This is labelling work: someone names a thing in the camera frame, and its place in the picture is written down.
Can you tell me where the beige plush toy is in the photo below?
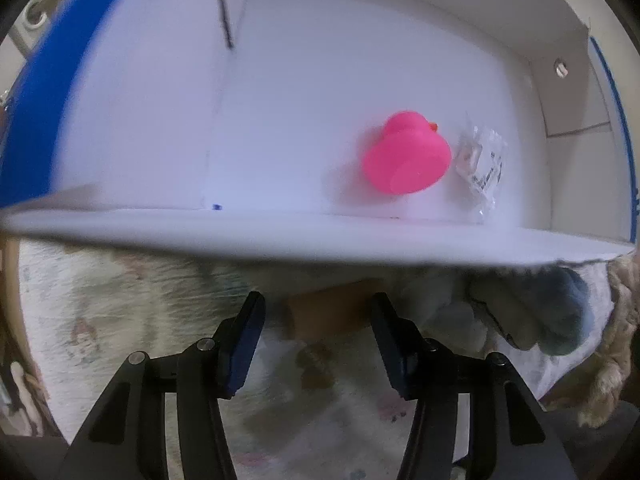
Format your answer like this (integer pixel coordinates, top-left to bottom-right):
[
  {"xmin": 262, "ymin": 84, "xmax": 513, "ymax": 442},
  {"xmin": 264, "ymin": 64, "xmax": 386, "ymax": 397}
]
[{"xmin": 542, "ymin": 252, "xmax": 640, "ymax": 428}]

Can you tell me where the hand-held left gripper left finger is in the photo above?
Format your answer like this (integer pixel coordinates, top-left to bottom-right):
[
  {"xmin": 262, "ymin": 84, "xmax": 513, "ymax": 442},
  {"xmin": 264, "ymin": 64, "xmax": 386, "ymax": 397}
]
[{"xmin": 56, "ymin": 290, "xmax": 267, "ymax": 480}]

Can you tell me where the clear plastic packet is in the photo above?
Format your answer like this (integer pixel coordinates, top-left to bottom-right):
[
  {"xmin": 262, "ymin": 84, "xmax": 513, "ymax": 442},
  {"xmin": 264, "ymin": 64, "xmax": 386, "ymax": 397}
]
[{"xmin": 454, "ymin": 112, "xmax": 508, "ymax": 225}]

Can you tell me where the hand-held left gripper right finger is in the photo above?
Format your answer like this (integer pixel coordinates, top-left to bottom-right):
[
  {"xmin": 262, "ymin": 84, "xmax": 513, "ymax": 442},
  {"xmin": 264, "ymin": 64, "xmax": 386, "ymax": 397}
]
[{"xmin": 370, "ymin": 292, "xmax": 581, "ymax": 480}]

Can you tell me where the printed blanket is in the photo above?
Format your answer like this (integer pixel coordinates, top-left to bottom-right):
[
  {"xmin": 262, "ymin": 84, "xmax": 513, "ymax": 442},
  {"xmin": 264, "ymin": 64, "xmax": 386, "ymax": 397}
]
[{"xmin": 15, "ymin": 237, "xmax": 618, "ymax": 480}]

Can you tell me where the grey blue plush toy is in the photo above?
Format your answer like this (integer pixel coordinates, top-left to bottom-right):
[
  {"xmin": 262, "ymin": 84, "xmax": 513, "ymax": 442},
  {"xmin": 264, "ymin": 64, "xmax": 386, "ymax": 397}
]
[{"xmin": 400, "ymin": 266, "xmax": 596, "ymax": 358}]

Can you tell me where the white cardboard box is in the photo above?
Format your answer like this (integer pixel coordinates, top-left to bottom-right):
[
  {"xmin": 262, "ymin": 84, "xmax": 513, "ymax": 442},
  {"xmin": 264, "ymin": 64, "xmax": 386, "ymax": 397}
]
[{"xmin": 0, "ymin": 0, "xmax": 640, "ymax": 267}]

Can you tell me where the pink rubber duck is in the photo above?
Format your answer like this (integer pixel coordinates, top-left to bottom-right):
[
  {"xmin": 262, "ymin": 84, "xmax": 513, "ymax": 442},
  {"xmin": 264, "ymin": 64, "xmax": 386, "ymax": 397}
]
[{"xmin": 362, "ymin": 111, "xmax": 453, "ymax": 197}]

